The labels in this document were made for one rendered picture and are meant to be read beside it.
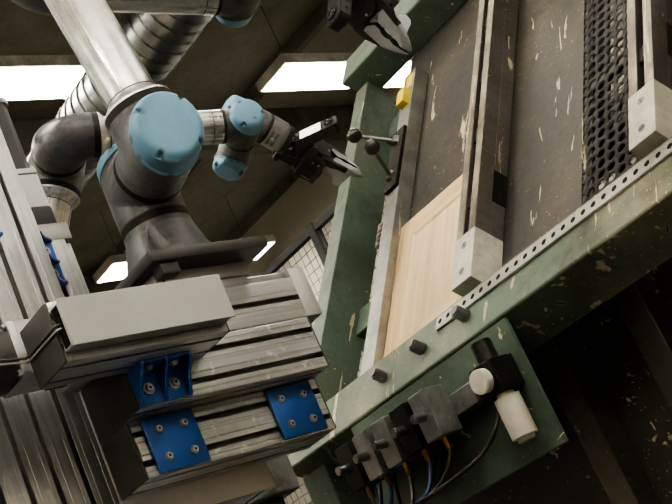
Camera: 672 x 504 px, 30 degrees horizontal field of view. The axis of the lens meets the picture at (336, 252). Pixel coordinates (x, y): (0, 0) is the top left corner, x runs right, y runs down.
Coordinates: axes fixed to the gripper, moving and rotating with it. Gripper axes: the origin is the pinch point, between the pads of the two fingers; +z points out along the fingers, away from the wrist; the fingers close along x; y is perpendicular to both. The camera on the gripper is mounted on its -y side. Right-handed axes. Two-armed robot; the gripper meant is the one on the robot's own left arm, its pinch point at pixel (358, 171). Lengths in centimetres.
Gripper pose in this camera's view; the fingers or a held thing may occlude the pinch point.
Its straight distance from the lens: 297.6
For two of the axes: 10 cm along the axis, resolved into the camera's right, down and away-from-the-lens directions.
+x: 0.5, 5.4, -8.4
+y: -5.5, 7.2, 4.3
